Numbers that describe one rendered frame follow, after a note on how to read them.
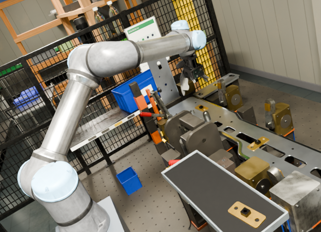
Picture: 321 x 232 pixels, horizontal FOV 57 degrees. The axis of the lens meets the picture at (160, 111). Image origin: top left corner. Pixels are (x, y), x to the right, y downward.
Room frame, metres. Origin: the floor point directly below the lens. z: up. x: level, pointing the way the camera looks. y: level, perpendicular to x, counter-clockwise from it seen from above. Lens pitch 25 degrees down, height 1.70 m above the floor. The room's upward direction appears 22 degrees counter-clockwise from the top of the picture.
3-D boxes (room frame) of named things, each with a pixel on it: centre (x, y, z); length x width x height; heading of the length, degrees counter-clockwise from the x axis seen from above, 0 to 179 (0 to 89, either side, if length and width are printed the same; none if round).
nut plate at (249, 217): (0.49, -0.09, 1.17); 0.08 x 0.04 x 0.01; 27
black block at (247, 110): (1.24, -0.39, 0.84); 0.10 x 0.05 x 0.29; 108
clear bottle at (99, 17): (1.95, 0.13, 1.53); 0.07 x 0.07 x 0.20
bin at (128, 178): (1.39, 0.31, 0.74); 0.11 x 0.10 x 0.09; 18
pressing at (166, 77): (1.62, -0.09, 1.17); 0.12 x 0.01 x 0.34; 108
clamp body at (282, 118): (1.04, -0.46, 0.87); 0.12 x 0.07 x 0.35; 108
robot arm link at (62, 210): (0.72, 0.35, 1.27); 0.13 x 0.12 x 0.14; 38
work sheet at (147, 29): (1.92, -0.09, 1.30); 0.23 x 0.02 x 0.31; 108
